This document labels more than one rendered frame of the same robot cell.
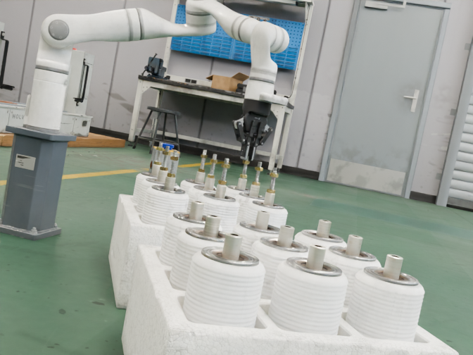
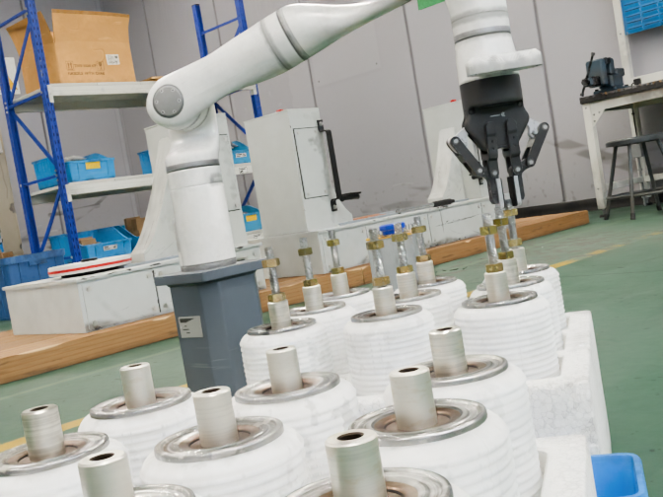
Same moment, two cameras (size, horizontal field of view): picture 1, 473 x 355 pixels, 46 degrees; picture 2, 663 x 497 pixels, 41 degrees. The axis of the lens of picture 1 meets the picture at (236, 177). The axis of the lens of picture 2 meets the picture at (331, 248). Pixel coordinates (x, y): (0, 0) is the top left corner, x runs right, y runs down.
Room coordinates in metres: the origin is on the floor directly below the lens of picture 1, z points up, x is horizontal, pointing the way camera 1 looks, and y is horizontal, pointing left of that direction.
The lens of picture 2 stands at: (0.48, -0.44, 0.38)
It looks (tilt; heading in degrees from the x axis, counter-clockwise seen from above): 3 degrees down; 34
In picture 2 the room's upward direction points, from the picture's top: 10 degrees counter-clockwise
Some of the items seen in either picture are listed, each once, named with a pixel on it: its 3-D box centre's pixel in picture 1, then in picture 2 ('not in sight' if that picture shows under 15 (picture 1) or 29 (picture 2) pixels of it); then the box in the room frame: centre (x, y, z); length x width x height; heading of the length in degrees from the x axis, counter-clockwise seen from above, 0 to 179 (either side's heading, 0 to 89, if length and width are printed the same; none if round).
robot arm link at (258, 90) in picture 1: (265, 90); (489, 52); (1.51, -0.03, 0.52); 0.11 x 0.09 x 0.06; 41
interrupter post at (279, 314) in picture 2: (169, 184); (279, 316); (1.23, 0.14, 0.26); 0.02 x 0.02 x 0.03
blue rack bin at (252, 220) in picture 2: not in sight; (232, 220); (5.96, 4.12, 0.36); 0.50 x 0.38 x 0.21; 80
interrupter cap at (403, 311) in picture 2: (219, 197); (386, 315); (1.27, 0.03, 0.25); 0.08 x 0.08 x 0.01
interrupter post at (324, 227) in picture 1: (323, 229); (448, 353); (1.00, -0.17, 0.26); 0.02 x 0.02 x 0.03
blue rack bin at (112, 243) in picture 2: not in sight; (91, 245); (4.69, 4.36, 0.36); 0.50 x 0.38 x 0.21; 80
